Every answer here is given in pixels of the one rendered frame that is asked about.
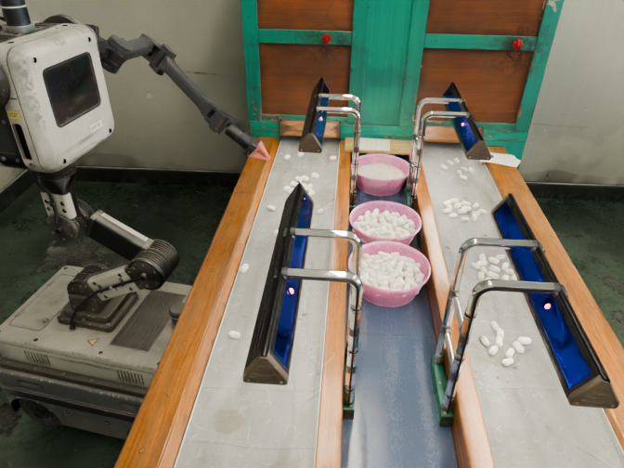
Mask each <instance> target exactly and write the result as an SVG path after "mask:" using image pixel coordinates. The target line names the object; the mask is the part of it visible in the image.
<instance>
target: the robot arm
mask: <svg viewBox="0 0 624 468"><path fill-rule="evenodd" d="M86 25H87V26H89V27H90V28H91V29H92V30H93V31H94V32H95V34H96V36H97V39H98V53H99V57H100V62H101V66H102V68H103V69H104V70H106V71H107V72H111V73H114V74H116V73H117V71H118V70H119V69H120V68H121V66H122V65H123V63H125V62H126V61H127V60H129V59H134V58H137V57H140V56H142V57H143V58H144V59H146V60H147V61H148V62H149V66H150V67H151V68H152V69H153V70H154V71H155V72H156V73H157V74H159V75H161V76H163V74H164V73H166V74H167V75H168V76H169V77H170V78H171V79H172V80H173V81H174V82H175V83H176V85H177V86H178V87H179V88H180V89H181V90H182V91H183V92H184V93H185V94H186V95H187V96H188V97H189V98H190V100H191V101H192V102H193V103H194V104H195V105H196V106H197V107H198V109H199V110H200V112H201V115H202V116H203V117H204V120H205V121H206V122H207V123H208V124H209V125H208V126H209V128H210V129H211V130H213V131H214V132H217V133H218V134H219V135H220V133H221V132H222V131H223V130H224V128H225V127H226V129H227V130H226V131H225V134H226V135H227V136H228V137H230V138H231V139H232V140H234V141H235V142H236V143H238V144H239V145H240V146H241V147H243V148H244V149H245V151H244V152H243V155H244V156H246V155H247V154H248V153H249V154H248V155H249V156H250V157H254V158H258V159H263V160H267V161H268V160H269V159H270V157H269V155H268V153H267V151H266V149H265V146H264V144H263V142H262V141H261V140H260V139H259V140H257V138H258V137H259V135H255V137H251V136H250V135H249V134H247V133H246V132H245V131H244V130H243V131H242V129H243V124H242V122H241V121H240V120H237V119H236V120H235V119H233V117H232V116H230V115H229V114H228V113H227V112H226V111H224V110H222V109H221V108H219V106H218V105H217V104H215V103H213V101H211V100H210V99H209V98H208V97H207V96H205V95H204V94H203V92H202V91H201V90H200V88H199V87H198V86H196V85H195V84H194V83H193V82H192V81H191V80H190V79H189V78H188V77H187V75H186V74H185V73H183V71H182V70H181V69H180V68H179V67H178V65H177V64H176V61H175V57H176V56H177V54H176V53H175V52H174V51H173V49H172V48H171V47H170V46H168V45H167V44H165V43H163V44H162V45H160V44H159V43H157V42H156V41H154V40H153V39H152V38H150V37H149V36H147V35H146V34H144V33H142V34H141V36H140V37H138V38H137V39H133V40H128V41H126V40H125V39H124V38H122V37H118V36H116V35H114V34H112V35H111V36H110V37H109V38H108V40H105V39H104V38H102V37H101V36H99V27H98V26H97V25H91V24H86ZM223 125H224V126H223ZM222 126H223V127H222ZM221 128H222V129H221ZM220 129H221V130H220ZM258 150H261V151H262V152H263V153H264V154H265V155H266V156H263V155H261V154H259V153H258V152H257V151H258Z"/></svg>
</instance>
